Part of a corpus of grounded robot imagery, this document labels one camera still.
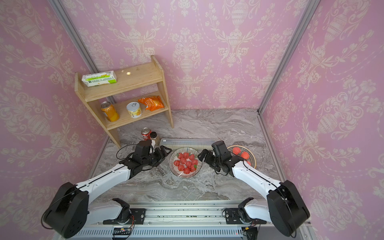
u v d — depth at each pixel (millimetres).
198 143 947
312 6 687
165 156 764
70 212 408
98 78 714
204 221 730
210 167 763
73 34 788
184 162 895
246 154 897
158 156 760
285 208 407
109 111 797
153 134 953
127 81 762
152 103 897
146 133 944
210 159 762
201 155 789
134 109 853
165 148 795
